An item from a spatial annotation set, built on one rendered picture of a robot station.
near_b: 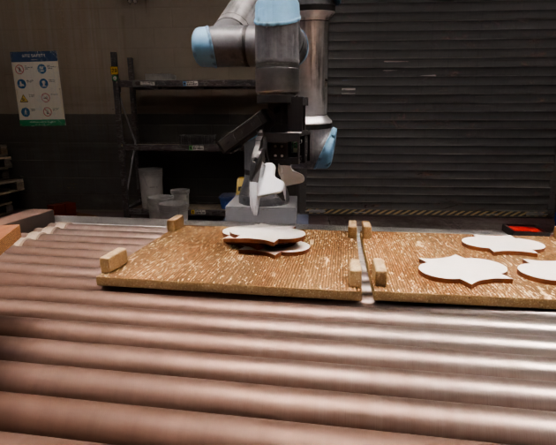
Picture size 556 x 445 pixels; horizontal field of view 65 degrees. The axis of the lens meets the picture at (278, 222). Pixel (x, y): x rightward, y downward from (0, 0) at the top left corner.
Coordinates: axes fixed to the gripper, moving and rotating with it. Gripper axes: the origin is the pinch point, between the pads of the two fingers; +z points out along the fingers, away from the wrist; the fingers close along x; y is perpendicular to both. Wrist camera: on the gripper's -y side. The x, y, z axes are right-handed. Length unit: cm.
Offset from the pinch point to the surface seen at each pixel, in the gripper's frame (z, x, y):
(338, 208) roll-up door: 94, 460, -80
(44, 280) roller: 9.7, -23.1, -30.4
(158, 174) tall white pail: 47, 364, -279
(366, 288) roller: 9.8, -8.7, 20.0
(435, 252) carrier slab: 7.9, 8.5, 30.0
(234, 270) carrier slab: 7.8, -13.2, -0.7
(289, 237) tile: 4.5, -2.2, 5.0
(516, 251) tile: 7.2, 11.4, 43.8
